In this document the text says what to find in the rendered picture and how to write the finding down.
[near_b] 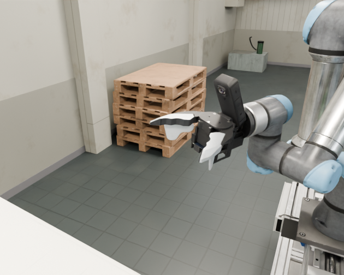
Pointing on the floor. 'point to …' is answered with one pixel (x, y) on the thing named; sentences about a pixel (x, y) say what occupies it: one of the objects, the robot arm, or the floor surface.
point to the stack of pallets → (156, 103)
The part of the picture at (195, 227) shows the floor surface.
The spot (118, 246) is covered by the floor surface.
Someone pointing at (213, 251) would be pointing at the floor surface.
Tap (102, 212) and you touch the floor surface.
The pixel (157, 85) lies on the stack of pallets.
